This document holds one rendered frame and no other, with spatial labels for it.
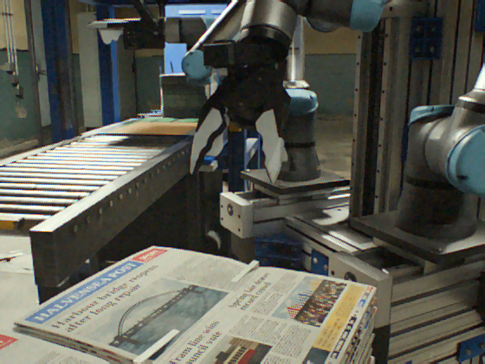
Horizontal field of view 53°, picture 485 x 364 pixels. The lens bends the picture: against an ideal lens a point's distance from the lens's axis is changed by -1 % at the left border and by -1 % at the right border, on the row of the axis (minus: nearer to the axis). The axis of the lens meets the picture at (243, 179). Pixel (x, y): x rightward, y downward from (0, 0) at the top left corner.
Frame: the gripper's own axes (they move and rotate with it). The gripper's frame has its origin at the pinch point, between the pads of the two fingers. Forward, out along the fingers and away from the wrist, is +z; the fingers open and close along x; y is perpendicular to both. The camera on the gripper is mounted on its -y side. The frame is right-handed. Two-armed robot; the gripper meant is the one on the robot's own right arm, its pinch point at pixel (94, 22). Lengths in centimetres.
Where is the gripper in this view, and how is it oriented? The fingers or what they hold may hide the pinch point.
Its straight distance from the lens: 151.4
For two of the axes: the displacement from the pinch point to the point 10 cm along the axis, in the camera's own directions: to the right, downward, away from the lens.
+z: -10.0, 0.1, -0.2
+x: -0.2, -3.6, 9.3
